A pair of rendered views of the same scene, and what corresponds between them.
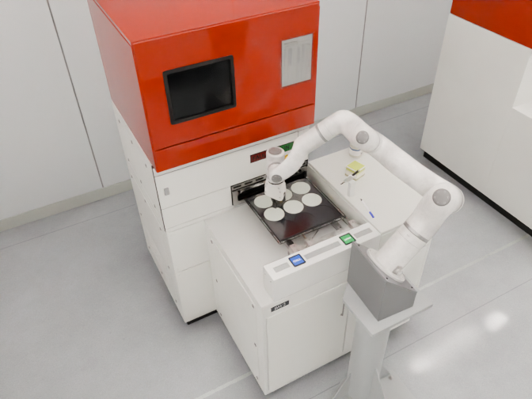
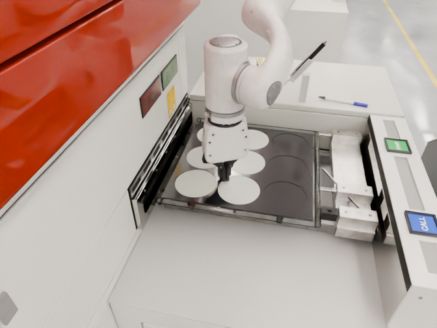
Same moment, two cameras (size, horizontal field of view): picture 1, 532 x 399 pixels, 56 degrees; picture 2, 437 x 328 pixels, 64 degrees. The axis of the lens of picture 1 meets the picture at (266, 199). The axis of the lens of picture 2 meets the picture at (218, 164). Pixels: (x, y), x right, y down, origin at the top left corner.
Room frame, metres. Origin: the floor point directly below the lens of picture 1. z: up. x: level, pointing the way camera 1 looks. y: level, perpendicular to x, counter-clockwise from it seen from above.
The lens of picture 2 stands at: (1.47, 0.46, 1.46)
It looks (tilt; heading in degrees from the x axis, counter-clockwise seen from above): 38 degrees down; 309
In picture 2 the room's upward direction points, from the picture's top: straight up
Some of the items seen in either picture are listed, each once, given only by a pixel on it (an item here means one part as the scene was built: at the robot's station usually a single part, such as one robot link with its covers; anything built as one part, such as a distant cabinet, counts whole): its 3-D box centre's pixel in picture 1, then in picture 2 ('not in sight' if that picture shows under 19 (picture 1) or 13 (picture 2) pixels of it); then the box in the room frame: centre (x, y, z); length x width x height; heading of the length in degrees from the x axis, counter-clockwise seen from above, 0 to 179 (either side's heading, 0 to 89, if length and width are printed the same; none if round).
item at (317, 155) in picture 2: (313, 229); (317, 172); (1.70, -0.22, 0.90); 0.38 x 0.01 x 0.01; 117
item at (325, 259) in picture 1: (322, 260); (397, 202); (1.51, -0.24, 0.89); 0.55 x 0.09 x 0.14; 117
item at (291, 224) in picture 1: (293, 207); (245, 163); (1.86, -0.13, 0.90); 0.34 x 0.34 x 0.01; 27
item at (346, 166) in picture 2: (325, 244); (348, 181); (1.64, -0.27, 0.87); 0.36 x 0.08 x 0.03; 117
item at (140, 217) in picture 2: (271, 185); (168, 156); (2.04, -0.03, 0.89); 0.44 x 0.02 x 0.10; 117
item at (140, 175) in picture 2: (270, 175); (164, 136); (2.05, -0.02, 0.96); 0.44 x 0.01 x 0.02; 117
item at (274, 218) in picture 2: (261, 219); (235, 212); (1.78, 0.02, 0.90); 0.37 x 0.01 x 0.01; 27
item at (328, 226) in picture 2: not in sight; (262, 215); (1.75, -0.06, 0.84); 0.50 x 0.02 x 0.03; 27
